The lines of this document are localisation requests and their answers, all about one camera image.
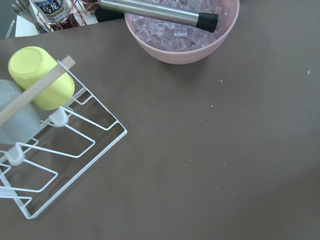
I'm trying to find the yellow cup on rack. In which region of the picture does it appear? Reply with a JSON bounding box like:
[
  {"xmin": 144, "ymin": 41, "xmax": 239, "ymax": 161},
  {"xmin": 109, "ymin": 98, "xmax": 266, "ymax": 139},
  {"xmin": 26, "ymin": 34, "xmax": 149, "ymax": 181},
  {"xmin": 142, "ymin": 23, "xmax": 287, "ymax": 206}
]
[{"xmin": 8, "ymin": 46, "xmax": 75, "ymax": 110}]

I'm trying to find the white wire cup rack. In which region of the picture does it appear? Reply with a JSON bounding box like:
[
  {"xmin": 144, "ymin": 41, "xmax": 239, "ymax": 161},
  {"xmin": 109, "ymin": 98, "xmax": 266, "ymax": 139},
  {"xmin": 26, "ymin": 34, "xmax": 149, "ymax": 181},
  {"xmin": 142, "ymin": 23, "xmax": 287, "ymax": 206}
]
[{"xmin": 0, "ymin": 76, "xmax": 127, "ymax": 220}]

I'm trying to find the grey cup on rack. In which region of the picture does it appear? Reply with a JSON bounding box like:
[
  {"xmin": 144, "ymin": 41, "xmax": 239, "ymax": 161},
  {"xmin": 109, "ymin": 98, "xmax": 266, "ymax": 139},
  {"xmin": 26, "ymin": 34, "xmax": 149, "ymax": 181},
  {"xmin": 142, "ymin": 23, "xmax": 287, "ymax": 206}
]
[{"xmin": 0, "ymin": 79, "xmax": 41, "ymax": 145}]

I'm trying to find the steel muddler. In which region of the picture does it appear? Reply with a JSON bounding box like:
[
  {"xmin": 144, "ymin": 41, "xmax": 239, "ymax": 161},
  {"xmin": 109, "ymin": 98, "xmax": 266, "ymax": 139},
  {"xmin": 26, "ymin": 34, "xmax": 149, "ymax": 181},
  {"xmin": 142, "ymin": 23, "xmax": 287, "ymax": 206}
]
[{"xmin": 98, "ymin": 0, "xmax": 219, "ymax": 33}]

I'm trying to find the bottle with label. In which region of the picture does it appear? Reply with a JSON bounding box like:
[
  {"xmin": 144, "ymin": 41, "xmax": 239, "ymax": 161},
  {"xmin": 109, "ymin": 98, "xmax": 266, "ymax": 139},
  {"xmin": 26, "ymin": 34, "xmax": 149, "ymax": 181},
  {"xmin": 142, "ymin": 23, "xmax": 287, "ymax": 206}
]
[{"xmin": 32, "ymin": 0, "xmax": 69, "ymax": 23}]

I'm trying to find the pink bowl with ice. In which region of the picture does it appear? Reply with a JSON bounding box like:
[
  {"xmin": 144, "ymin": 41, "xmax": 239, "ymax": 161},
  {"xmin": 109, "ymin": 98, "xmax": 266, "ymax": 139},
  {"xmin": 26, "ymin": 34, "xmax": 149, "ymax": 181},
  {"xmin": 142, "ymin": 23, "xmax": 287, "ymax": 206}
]
[{"xmin": 124, "ymin": 0, "xmax": 240, "ymax": 65}]

